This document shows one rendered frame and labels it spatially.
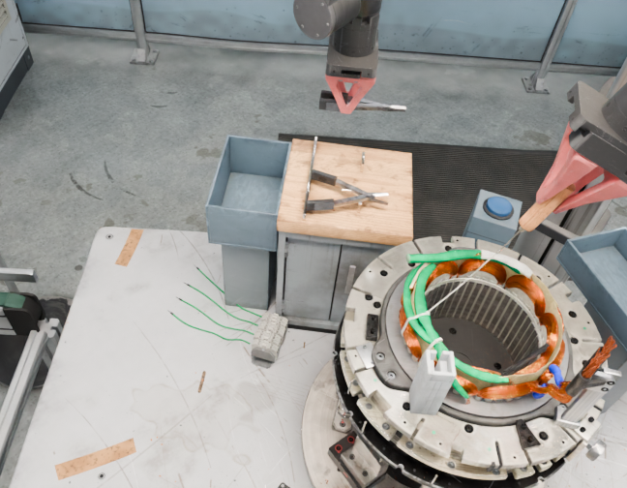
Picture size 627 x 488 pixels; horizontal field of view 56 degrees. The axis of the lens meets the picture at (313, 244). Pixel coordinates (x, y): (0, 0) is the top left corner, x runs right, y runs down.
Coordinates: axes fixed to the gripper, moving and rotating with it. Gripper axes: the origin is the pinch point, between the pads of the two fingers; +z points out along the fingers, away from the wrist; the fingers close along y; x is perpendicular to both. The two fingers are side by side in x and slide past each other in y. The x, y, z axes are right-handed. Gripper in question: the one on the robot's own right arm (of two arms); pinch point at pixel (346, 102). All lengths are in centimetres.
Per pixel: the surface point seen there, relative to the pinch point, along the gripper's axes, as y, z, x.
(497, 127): -160, 121, 76
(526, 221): 31.9, -11.5, 17.7
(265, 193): 0.4, 19.8, -11.9
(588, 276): 16.8, 13.5, 37.1
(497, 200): 2.2, 14.4, 26.0
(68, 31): -181, 105, -133
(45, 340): 16, 50, -52
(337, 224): 13.2, 11.9, 0.4
